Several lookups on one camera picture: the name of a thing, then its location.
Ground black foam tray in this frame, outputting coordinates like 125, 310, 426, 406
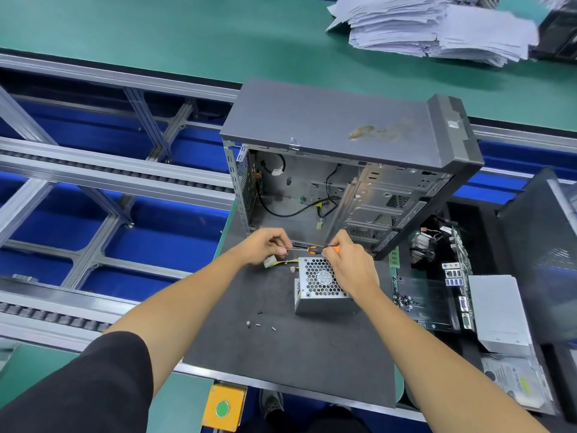
391, 197, 577, 425

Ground silver optical drive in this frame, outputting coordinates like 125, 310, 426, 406
468, 274, 536, 356

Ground person's right hand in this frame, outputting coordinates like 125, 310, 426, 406
322, 229, 383, 304

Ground power supply circuit board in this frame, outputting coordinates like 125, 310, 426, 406
262, 253, 301, 269

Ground person's left hand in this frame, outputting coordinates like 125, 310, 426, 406
229, 227, 295, 268

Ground person's black shirt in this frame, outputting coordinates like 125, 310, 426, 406
0, 330, 155, 433

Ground person's right forearm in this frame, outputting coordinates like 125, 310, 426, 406
356, 288, 551, 433

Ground stack of white papers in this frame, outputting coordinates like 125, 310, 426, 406
325, 0, 541, 67

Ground small pile of screws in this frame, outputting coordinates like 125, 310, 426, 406
244, 317, 279, 333

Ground processor cooler with fan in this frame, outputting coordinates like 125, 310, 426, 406
409, 226, 448, 262

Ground orange-handled screwdriver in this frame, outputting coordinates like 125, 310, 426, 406
291, 241, 341, 257

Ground green motherboard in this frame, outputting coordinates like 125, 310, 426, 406
389, 223, 476, 334

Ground person's black trousers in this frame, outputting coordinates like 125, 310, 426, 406
242, 405, 371, 433

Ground black cardboard box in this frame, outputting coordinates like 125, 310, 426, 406
529, 8, 577, 65

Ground aluminium conveyor frame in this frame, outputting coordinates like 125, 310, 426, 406
0, 49, 577, 425

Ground person's left shoe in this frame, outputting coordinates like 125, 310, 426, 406
258, 388, 287, 419

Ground person's left forearm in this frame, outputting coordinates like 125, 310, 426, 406
103, 248, 249, 398

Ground dark grey foam mat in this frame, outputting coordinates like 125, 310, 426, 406
181, 205, 406, 410

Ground grey computer tower case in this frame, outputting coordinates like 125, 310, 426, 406
219, 79, 486, 260

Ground yellow box with green button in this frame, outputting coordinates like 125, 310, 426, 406
201, 382, 249, 433

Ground silver hard drive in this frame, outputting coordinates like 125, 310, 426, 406
481, 353, 557, 412

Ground silver power supply unit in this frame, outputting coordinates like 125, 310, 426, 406
294, 256, 353, 316

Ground clear plastic tray with screws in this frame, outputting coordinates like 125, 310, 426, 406
392, 274, 459, 332

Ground dark grey case side panel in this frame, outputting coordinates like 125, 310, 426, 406
496, 167, 577, 346

